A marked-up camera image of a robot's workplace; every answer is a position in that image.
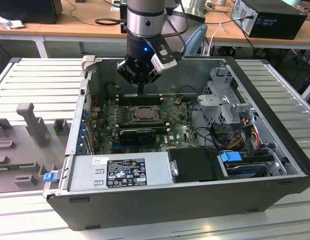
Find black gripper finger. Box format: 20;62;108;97
141;68;162;97
116;59;142;97

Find silver square CPU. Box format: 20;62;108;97
137;107;157;118

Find metal CPU socket cover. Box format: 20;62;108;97
133;105;162;123

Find black RAM slot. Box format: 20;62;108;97
117;126;170;133
119;93;161;100
119;98;161;106
115;121;166;127

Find black drive bay cover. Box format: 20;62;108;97
167;146;230;183

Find black round board component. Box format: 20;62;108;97
105;83;117;98

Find small black upright box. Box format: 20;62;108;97
119;0;128;34

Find pale blue teach pendant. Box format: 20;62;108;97
181;22;208;56

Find black graphics card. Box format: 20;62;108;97
119;128;157;146

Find green motherboard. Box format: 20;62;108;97
94;96;203;155

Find grey metal drive cage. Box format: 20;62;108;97
196;66;257;126

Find blue expansion card retainer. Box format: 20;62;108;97
78;107;90;154

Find grey power supply unit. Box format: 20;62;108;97
67;151;174;192

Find hard disk in blue carrier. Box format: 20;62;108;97
219;150;270;180

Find large black box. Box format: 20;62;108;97
0;0;63;25

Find crumpled white paper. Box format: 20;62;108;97
0;13;26;30

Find blue case latch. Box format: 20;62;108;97
43;172;57;183

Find black open PC case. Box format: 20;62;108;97
42;55;310;232

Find grey parts rack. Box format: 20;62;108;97
0;102;73;195

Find black desktop PC tower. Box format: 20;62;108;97
231;0;308;41

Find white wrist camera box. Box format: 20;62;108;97
150;44;178;75

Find grey case hinge handle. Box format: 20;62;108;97
81;55;97;76

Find black looped cable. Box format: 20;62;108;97
94;16;127;27

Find black camera cable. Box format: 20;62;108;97
164;8;188;56

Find wooden desk with white frame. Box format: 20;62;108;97
0;0;310;50

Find white cable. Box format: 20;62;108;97
203;21;227;56

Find black cable bundle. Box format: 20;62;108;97
189;99;255;156

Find yellow and red wire bundle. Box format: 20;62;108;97
228;124;261;151

